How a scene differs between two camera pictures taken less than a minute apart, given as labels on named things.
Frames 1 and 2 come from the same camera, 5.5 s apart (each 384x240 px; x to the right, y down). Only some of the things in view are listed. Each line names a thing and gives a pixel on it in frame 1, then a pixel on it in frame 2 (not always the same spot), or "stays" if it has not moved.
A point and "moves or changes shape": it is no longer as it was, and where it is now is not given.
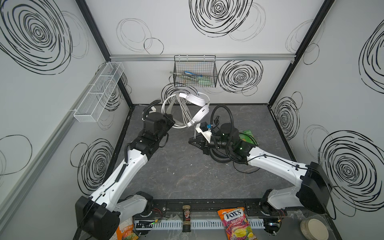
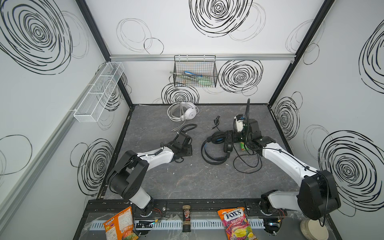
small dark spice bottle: [186, 218] stays
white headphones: [200, 101] to [180, 111]
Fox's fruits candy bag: [237, 224] stays
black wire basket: [195, 71] stays
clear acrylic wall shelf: [90, 109] stays
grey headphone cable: [186, 115] to [176, 113]
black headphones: [221, 157] moves or changes shape
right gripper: [202, 141] to [228, 141]
